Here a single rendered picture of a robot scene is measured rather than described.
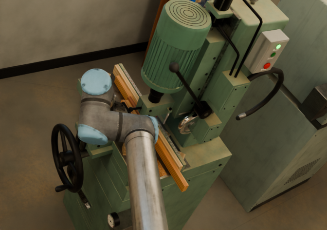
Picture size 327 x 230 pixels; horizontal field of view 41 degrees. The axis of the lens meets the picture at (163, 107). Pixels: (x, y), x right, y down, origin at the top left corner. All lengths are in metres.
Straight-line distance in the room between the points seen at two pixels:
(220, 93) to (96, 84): 0.58
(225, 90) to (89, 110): 0.60
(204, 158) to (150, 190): 0.95
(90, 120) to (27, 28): 1.79
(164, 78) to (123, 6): 1.73
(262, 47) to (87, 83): 0.67
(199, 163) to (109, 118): 0.80
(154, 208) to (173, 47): 0.63
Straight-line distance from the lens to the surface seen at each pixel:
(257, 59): 1.67
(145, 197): 1.09
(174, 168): 1.76
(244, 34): 1.59
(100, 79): 1.32
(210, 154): 2.06
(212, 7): 1.57
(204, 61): 1.64
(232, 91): 1.66
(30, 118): 3.01
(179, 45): 1.48
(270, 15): 1.68
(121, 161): 1.78
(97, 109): 1.29
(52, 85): 3.23
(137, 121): 1.31
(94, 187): 2.13
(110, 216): 1.89
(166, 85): 1.61
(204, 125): 1.79
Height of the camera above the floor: 2.30
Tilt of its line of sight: 44 degrees down
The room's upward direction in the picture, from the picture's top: 23 degrees clockwise
